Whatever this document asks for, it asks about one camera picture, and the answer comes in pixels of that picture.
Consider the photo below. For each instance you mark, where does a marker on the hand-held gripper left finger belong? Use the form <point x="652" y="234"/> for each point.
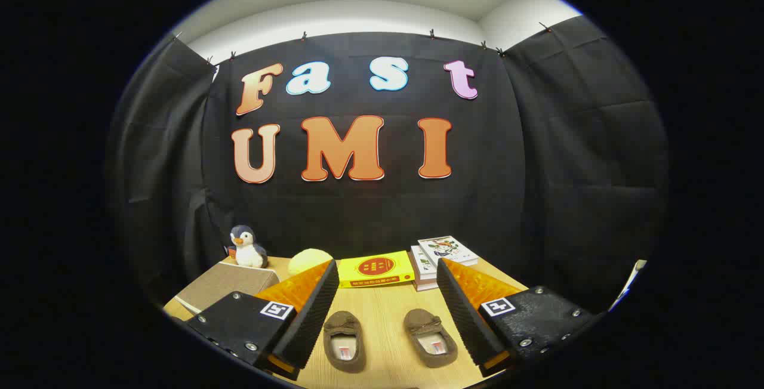
<point x="310" y="317"/>

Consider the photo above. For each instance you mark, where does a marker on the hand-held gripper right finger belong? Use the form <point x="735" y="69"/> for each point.
<point x="465" y="317"/>

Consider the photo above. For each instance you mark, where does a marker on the brown fuzzy shoe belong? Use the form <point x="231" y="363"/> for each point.
<point x="421" y="320"/>
<point x="344" y="320"/>

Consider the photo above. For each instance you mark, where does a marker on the beige fabric storage box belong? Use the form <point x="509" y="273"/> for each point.
<point x="221" y="284"/>

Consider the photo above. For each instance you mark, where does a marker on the pale pink book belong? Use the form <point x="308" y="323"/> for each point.
<point x="425" y="285"/>

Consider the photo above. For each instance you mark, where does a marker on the yellow round plush bun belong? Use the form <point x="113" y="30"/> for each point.
<point x="307" y="261"/>

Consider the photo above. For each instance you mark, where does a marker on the white illustrated book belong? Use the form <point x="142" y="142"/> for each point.
<point x="447" y="249"/>

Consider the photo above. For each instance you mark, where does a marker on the yellow book with red circle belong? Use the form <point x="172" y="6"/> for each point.
<point x="376" y="268"/>

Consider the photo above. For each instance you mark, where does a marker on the penguin plush toy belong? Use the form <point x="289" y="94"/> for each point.
<point x="248" y="252"/>

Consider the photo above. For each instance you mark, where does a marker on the black backdrop cloth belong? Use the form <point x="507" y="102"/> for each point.
<point x="370" y="216"/>

